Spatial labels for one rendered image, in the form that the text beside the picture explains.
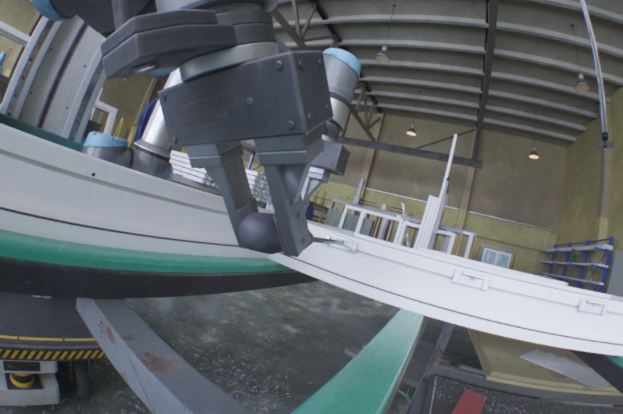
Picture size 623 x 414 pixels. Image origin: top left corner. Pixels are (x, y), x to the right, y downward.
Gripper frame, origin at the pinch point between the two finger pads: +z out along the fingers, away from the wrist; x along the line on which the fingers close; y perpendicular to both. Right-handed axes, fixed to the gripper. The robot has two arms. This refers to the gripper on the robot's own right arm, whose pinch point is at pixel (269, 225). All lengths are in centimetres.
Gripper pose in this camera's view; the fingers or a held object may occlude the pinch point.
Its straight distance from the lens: 25.3
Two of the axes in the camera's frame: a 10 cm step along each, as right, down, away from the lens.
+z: 1.7, 9.2, 3.6
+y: 4.1, -4.0, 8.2
